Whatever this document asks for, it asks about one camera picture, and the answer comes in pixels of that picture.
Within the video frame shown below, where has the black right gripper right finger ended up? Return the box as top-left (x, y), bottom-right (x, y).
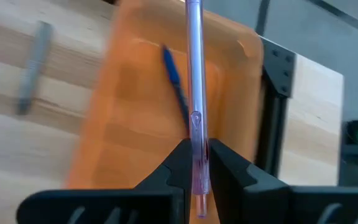
top-left (209, 138), bottom-right (358, 224)

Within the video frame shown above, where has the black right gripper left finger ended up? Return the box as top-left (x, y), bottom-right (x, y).
top-left (16, 138), bottom-right (193, 224)

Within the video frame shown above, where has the blue ballpoint pen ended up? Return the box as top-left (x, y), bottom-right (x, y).
top-left (161, 45), bottom-right (192, 138)

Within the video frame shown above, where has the clear purple pen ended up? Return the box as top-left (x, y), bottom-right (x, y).
top-left (185, 0), bottom-right (211, 218)

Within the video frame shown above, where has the orange plastic bin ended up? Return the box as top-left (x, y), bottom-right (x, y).
top-left (65, 0), bottom-right (264, 224)

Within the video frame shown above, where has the grey pen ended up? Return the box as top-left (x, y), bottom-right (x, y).
top-left (16, 21), bottom-right (54, 115)

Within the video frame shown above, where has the black frame corner bracket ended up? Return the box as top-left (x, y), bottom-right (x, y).
top-left (255, 36), bottom-right (296, 177)

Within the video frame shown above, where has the black cable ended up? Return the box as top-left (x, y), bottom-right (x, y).
top-left (255, 0), bottom-right (270, 37)

